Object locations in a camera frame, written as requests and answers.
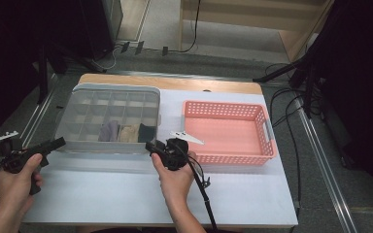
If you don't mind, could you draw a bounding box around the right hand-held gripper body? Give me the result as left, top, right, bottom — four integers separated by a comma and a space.
156, 130, 206, 172

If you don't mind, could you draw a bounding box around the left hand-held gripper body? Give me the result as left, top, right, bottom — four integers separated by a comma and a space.
0, 130, 51, 196

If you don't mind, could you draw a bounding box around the black underwear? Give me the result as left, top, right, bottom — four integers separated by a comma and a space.
137, 122, 158, 144

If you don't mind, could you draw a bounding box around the cream underwear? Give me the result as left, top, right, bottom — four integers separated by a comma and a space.
119, 123, 141, 144

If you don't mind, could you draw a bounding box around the lilac underwear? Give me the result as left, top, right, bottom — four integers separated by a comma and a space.
97, 119, 121, 143

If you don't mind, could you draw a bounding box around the white divided storage box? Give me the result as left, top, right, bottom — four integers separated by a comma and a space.
53, 82, 162, 154

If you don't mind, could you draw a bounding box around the pink perforated plastic basket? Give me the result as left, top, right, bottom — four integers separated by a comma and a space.
180, 99, 279, 167

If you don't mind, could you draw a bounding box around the person's right hand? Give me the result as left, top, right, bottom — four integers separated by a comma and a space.
151, 150, 198, 203

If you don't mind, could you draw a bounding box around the person's left hand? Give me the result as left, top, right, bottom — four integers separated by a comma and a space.
0, 152, 45, 216

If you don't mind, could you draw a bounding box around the dark curtain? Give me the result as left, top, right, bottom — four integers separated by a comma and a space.
0, 0, 79, 147
317, 0, 373, 208

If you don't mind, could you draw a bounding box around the dark cabinet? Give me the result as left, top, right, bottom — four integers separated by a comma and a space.
77, 0, 124, 61

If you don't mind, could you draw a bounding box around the black metal stand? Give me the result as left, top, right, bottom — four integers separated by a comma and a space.
252, 48, 324, 119

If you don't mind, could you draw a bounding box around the light wooden shelf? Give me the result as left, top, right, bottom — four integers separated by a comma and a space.
178, 0, 334, 62

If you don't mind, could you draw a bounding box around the right hand-held gripper cable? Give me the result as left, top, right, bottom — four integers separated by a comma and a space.
174, 142, 220, 233

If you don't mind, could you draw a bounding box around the black floor cable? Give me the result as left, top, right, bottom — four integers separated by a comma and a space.
268, 86, 304, 212

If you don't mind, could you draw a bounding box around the black hanging cable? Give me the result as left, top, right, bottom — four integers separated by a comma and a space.
166, 0, 202, 54

